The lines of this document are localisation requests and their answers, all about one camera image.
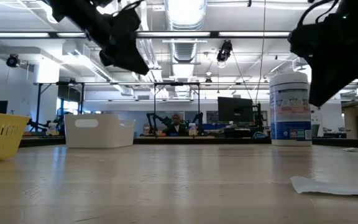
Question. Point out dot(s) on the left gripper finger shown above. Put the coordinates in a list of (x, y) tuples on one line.
[(135, 67)]

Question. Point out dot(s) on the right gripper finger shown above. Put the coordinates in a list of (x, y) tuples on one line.
[(325, 87)]

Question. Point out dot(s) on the small yellowish ointment packet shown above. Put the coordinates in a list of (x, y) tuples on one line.
[(351, 149)]

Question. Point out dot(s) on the white plastic bin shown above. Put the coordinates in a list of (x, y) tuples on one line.
[(98, 135)]

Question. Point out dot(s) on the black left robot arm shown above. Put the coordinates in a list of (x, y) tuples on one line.
[(79, 12)]

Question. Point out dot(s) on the black background robot arm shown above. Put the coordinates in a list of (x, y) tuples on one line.
[(199, 123), (154, 123)]

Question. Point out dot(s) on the white wipes canister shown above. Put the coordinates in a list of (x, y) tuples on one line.
[(291, 109)]

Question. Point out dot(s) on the black overhead rig bar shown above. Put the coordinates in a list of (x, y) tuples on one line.
[(197, 34)]

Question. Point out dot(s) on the person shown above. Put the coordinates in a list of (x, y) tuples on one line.
[(176, 126)]

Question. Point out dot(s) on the small white bottle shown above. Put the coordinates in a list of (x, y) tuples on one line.
[(52, 129), (192, 129)]

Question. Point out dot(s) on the black computer monitor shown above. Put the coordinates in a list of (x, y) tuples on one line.
[(235, 109)]

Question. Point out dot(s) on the black ceiling spotlight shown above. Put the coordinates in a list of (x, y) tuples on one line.
[(12, 60)]

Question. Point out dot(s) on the yellow plastic basket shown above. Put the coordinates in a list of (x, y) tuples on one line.
[(2, 137)]

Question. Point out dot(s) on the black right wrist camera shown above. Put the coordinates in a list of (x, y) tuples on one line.
[(304, 42)]

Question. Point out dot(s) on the grey ventilation duct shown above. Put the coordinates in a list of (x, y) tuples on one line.
[(183, 53)]

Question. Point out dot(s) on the black background workstation frame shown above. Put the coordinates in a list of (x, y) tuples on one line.
[(38, 102), (198, 102)]

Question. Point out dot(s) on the black overhead camera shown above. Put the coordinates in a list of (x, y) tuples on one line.
[(224, 51)]

